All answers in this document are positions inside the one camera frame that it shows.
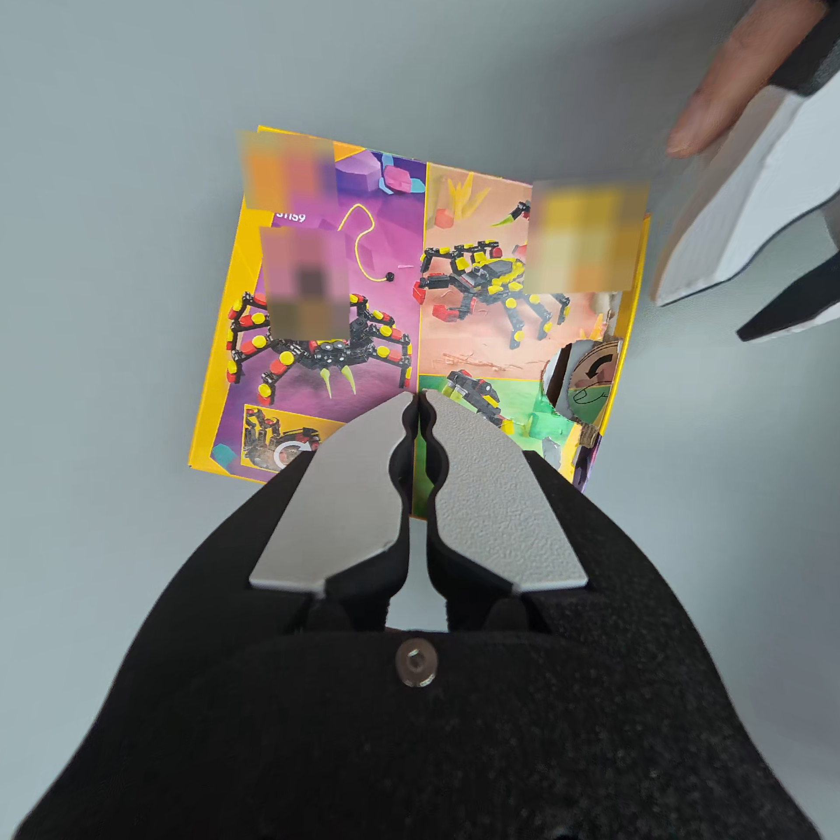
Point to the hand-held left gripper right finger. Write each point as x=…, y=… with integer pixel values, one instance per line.
x=505, y=518

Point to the person's right hand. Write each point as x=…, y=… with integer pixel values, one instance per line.
x=728, y=85

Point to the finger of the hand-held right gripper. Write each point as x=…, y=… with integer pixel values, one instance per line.
x=807, y=302

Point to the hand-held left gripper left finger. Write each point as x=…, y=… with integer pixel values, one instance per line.
x=334, y=512

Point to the yellow brick toy box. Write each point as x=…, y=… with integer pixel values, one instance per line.
x=472, y=367

